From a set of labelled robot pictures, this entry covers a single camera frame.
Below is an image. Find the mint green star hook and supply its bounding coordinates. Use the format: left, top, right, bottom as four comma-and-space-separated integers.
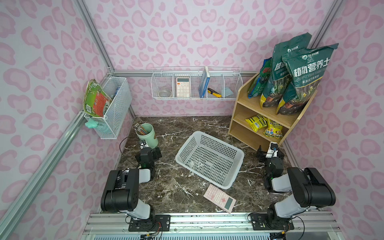
85, 119, 98, 129

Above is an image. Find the dark green soil bag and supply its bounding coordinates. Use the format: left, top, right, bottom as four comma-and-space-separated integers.
277, 43, 339, 115
260, 33, 312, 108

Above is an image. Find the yellow floral fertilizer packet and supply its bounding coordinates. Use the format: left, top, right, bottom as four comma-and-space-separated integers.
264, 119, 283, 139

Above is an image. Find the clear glass bowl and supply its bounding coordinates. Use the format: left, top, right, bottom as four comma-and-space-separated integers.
158, 87, 173, 98

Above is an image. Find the green pencil cup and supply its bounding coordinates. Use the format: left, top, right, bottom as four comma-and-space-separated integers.
134, 123, 159, 149

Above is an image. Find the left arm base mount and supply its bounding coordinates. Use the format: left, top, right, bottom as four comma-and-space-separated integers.
128, 215, 171, 232

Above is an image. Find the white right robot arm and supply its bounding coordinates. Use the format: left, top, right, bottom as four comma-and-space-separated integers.
257, 142, 336, 224

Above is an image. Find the bright green flower fertilizer bag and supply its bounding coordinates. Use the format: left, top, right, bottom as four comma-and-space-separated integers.
248, 58, 272, 99

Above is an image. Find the white orange calculator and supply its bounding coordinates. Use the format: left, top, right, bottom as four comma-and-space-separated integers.
176, 77, 191, 98

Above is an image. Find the light blue cup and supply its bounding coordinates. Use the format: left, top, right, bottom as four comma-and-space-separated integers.
222, 87, 234, 98

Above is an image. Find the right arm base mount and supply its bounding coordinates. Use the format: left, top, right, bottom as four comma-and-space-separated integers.
247, 213, 295, 231

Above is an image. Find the yellow utility knife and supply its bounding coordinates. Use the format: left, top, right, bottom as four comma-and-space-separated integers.
207, 88, 222, 98

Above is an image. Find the green red seed packet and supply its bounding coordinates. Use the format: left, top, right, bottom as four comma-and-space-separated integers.
83, 79, 113, 118

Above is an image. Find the white wire wall basket back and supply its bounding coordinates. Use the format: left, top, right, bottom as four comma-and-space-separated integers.
151, 67, 243, 100

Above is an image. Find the blue book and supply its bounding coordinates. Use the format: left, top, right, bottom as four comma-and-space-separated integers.
199, 66, 211, 98

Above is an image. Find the wooden shelf unit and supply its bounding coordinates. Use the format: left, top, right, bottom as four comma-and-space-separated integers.
227, 71, 318, 159

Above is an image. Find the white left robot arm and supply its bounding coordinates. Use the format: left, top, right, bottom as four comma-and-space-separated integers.
101, 147, 162, 221

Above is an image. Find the white plastic basket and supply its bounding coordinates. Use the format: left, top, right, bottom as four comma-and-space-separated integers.
175, 131, 245, 190

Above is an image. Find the pink calculator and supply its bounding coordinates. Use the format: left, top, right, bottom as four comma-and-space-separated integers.
204, 184, 236, 214

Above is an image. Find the white mesh wall basket left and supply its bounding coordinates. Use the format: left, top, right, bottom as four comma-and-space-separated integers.
84, 77, 133, 140

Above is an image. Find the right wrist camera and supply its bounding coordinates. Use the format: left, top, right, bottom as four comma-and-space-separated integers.
266, 142, 279, 159

